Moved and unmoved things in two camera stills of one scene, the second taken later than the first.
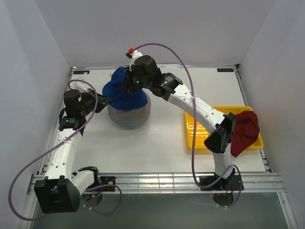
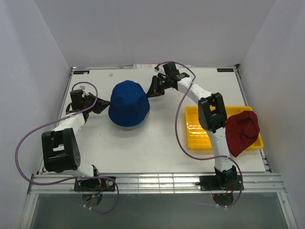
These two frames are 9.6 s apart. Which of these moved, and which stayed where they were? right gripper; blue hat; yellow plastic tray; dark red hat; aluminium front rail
Moved: blue hat; right gripper
Stayed: aluminium front rail; yellow plastic tray; dark red hat
